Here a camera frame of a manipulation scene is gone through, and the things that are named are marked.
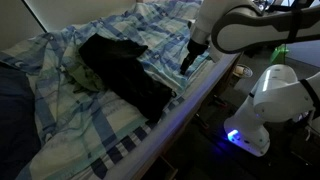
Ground black trousers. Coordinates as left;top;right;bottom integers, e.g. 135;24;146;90
78;34;174;122

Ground dark blue pillow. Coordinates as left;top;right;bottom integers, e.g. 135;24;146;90
0;64;41;180

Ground olive green garment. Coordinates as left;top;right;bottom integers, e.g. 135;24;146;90
64;55;108;93

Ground white round bowl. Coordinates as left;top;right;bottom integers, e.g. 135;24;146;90
233;64;253;78

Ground green bag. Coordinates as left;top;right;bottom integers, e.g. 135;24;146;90
270;44;289;65

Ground blue plaid bed sheet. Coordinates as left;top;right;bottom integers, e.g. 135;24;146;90
0;0;214;180

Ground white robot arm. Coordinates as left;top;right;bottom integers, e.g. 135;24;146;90
180;0;320;157

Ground white bed frame rail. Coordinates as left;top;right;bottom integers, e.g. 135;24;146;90
104;53;240;180

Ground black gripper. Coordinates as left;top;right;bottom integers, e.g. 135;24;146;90
180;40;208;75

